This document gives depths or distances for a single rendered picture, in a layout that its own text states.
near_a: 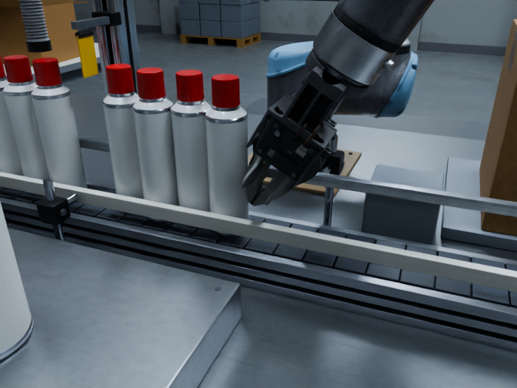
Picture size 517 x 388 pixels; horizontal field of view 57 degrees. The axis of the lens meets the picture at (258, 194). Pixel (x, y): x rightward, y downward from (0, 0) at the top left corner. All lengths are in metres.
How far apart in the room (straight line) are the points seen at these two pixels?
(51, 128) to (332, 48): 0.42
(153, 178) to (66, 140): 0.16
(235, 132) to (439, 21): 7.00
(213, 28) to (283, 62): 6.74
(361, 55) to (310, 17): 7.39
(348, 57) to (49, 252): 0.43
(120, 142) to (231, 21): 6.83
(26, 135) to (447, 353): 0.63
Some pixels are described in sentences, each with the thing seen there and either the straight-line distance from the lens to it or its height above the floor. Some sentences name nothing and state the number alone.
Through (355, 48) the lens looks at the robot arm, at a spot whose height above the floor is 1.13.
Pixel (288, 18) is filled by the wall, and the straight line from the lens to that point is 7.98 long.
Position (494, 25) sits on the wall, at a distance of 7.50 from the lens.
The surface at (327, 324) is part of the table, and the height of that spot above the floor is 0.83.
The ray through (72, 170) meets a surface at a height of 0.93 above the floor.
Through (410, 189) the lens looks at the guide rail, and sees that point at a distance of 0.60.
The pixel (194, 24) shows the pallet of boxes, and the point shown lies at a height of 0.29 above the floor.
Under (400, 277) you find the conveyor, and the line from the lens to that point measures 0.59.
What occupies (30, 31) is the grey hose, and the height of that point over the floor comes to 1.11.
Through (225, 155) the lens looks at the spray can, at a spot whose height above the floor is 1.00.
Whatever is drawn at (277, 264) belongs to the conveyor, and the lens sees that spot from 0.59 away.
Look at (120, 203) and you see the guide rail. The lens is 0.68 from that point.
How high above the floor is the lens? 1.21
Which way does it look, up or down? 26 degrees down
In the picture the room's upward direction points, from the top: straight up
